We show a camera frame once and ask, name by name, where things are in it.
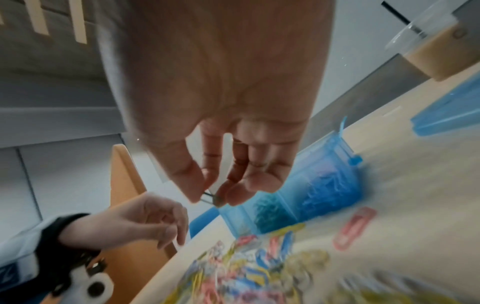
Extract person's right hand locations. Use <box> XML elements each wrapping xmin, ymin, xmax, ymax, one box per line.
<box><xmin>93</xmin><ymin>0</ymin><xmax>336</xmax><ymax>207</ymax></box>

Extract person's left forearm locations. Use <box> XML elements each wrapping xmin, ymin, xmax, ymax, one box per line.
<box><xmin>0</xmin><ymin>213</ymin><xmax>99</xmax><ymax>304</ymax></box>

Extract round wooden table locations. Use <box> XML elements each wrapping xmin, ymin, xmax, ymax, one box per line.
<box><xmin>131</xmin><ymin>62</ymin><xmax>480</xmax><ymax>304</ymax></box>

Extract bunch of green paper clips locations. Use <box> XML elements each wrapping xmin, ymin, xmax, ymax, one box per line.
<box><xmin>251</xmin><ymin>193</ymin><xmax>297</xmax><ymax>234</ymax></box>

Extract blue upholstered chair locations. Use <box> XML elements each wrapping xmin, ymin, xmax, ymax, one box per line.
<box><xmin>187</xmin><ymin>206</ymin><xmax>223</xmax><ymax>239</ymax></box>

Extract blue transparent box lid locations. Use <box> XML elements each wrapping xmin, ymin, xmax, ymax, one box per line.
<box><xmin>410</xmin><ymin>74</ymin><xmax>480</xmax><ymax>138</ymax></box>

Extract person's left hand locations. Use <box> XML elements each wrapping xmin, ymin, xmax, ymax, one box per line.
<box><xmin>58</xmin><ymin>193</ymin><xmax>190</xmax><ymax>250</ymax></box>

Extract wooden slat partition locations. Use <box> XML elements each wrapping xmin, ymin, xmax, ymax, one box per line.
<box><xmin>0</xmin><ymin>0</ymin><xmax>89</xmax><ymax>46</ymax></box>

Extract blue compartment organizer box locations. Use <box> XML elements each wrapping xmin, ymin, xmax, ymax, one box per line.
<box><xmin>217</xmin><ymin>115</ymin><xmax>369</xmax><ymax>238</ymax></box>

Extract iced coffee plastic cup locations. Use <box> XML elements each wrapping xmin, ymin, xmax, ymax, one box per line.
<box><xmin>386</xmin><ymin>0</ymin><xmax>480</xmax><ymax>82</ymax></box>

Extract white wall board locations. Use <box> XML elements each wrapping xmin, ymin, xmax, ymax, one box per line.
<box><xmin>138</xmin><ymin>0</ymin><xmax>480</xmax><ymax>185</ymax></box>

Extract black drinking straw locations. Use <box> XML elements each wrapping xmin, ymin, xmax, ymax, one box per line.
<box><xmin>380</xmin><ymin>0</ymin><xmax>429</xmax><ymax>34</ymax></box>

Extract pile of coloured paper clips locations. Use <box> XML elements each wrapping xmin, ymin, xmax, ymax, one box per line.
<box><xmin>160</xmin><ymin>204</ymin><xmax>480</xmax><ymax>304</ymax></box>

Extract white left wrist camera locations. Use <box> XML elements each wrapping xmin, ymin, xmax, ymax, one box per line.
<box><xmin>55</xmin><ymin>263</ymin><xmax>115</xmax><ymax>304</ymax></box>

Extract bunch of blue paper clips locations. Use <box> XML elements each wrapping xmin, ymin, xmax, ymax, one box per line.
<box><xmin>300</xmin><ymin>169</ymin><xmax>365</xmax><ymax>221</ymax></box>

